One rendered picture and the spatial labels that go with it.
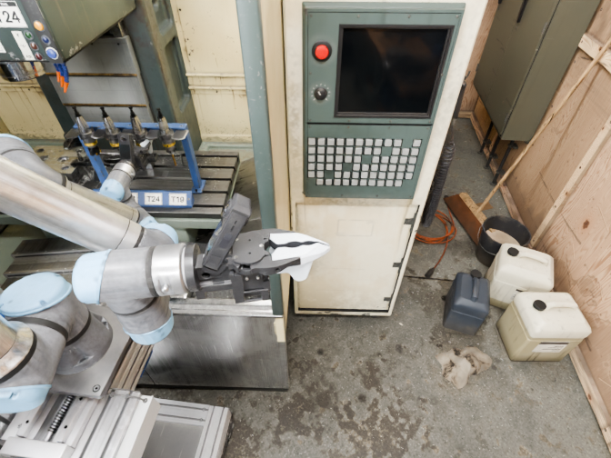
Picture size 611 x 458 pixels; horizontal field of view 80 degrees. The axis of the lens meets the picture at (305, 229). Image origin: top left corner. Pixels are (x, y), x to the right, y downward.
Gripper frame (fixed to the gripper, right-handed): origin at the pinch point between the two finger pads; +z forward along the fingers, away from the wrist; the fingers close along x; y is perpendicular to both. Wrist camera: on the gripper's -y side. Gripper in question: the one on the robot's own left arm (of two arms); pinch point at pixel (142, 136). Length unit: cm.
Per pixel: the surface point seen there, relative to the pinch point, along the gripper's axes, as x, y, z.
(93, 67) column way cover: -40, -6, 52
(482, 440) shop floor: 158, 116, -79
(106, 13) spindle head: -10.7, -38.2, 26.2
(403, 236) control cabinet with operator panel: 115, 42, -13
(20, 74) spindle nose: -39.1, -23.7, 2.8
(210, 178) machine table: 20.8, 30.2, 11.4
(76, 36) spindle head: -10.7, -37.9, 1.0
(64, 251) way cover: -40, 44, -26
